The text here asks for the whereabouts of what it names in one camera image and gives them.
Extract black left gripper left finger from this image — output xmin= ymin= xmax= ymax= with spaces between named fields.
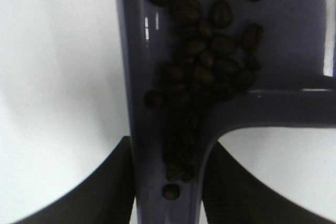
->
xmin=16 ymin=136 xmax=135 ymax=223

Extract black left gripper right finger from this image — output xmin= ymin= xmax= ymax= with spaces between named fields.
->
xmin=202 ymin=141 xmax=331 ymax=224

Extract purple plastic dustpan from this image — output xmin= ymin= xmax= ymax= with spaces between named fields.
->
xmin=117 ymin=0 xmax=335 ymax=223

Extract pile of coffee beans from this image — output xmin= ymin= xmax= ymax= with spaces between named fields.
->
xmin=144 ymin=0 xmax=264 ymax=200

